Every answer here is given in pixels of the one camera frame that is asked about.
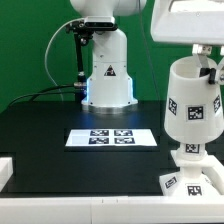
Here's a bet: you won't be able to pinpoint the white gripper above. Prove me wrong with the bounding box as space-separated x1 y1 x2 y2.
151 0 224 84

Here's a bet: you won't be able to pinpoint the white lamp shade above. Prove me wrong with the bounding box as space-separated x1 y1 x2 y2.
164 56 224 144

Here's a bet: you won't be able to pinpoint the white lamp bulb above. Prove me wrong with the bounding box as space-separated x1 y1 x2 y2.
177 143 207 160

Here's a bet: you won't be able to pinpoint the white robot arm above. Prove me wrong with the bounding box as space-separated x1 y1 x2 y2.
70 0 224 113

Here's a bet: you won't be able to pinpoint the white marker sheet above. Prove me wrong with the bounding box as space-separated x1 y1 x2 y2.
66 129 157 147

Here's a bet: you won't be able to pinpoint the white right rail block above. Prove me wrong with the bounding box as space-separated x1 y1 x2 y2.
203 156 224 195

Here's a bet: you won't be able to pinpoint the white rail block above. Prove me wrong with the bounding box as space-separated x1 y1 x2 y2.
203 156 224 195
0 157 13 192

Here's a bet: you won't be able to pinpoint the black camera on stand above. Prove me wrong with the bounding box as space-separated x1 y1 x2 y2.
66 17 118 89

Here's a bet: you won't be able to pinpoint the grey camera cable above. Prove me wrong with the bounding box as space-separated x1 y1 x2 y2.
44 18 82 102

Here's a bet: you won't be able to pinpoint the white front rail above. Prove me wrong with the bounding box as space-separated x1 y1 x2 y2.
0 196 224 224

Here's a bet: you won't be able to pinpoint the black cables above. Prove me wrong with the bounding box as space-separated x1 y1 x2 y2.
6 84 88 108

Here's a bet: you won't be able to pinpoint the white left rail block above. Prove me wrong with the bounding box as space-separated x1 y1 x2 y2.
0 157 13 192

